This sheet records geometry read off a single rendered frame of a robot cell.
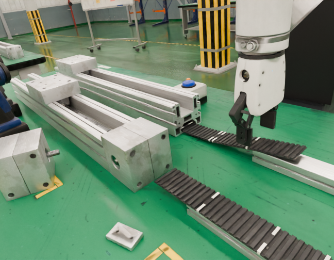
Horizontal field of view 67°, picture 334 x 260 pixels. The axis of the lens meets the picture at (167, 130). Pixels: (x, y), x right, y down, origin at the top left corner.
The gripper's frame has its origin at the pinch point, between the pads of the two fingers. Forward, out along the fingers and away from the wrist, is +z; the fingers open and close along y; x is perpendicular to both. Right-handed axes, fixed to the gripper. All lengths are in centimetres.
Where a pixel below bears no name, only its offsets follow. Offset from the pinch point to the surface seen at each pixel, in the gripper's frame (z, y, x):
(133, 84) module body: -1.0, 2.3, 46.3
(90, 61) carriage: -5, 3, 76
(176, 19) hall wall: 74, 735, 809
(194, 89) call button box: 0.3, 11.6, 27.7
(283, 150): 2.0, -0.7, -6.1
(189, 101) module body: -0.7, 2.3, 20.7
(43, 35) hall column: 57, 259, 1011
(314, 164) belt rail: 3.3, 0.2, -11.3
